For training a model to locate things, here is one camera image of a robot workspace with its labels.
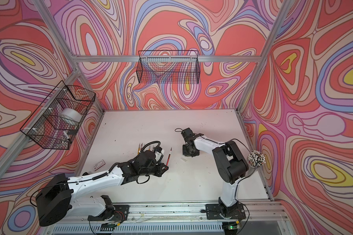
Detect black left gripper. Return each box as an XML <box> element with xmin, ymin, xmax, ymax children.
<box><xmin>139</xmin><ymin>162</ymin><xmax>171</xmax><ymax>177</ymax></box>

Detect red capped knife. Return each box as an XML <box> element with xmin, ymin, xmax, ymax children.
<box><xmin>166</xmin><ymin>147</ymin><xmax>172</xmax><ymax>166</ymax></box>

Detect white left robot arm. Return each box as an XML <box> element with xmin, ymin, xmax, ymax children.
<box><xmin>35</xmin><ymin>147</ymin><xmax>168</xmax><ymax>227</ymax></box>

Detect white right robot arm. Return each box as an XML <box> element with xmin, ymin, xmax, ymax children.
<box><xmin>181</xmin><ymin>128</ymin><xmax>249</xmax><ymax>208</ymax></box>

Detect clear cup of craft knives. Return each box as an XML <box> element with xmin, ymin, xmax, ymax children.
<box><xmin>247</xmin><ymin>150</ymin><xmax>266</xmax><ymax>169</ymax></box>

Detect small white red card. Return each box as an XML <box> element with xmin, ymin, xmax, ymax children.
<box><xmin>93</xmin><ymin>160</ymin><xmax>106</xmax><ymax>171</ymax></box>

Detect white tape roll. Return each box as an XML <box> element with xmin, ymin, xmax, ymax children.
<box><xmin>59</xmin><ymin>108</ymin><xmax>82</xmax><ymax>125</ymax></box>

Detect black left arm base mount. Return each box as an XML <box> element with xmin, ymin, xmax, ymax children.
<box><xmin>88</xmin><ymin>195</ymin><xmax>130</xmax><ymax>223</ymax></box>

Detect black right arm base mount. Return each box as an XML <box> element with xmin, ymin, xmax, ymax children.
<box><xmin>200</xmin><ymin>197</ymin><xmax>246</xmax><ymax>221</ymax></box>

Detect black wire basket back wall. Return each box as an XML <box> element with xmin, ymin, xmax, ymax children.
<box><xmin>136</xmin><ymin>50</ymin><xmax>201</xmax><ymax>85</ymax></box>

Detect black wire basket wall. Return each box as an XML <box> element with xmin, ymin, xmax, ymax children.
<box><xmin>136</xmin><ymin>50</ymin><xmax>201</xmax><ymax>85</ymax></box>
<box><xmin>20</xmin><ymin>81</ymin><xmax>96</xmax><ymax>150</ymax></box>

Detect black wire basket left wall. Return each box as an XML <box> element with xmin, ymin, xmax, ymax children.
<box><xmin>20</xmin><ymin>81</ymin><xmax>96</xmax><ymax>150</ymax></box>

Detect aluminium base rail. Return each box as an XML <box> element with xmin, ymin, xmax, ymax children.
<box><xmin>42</xmin><ymin>201</ymin><xmax>294</xmax><ymax>235</ymax></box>

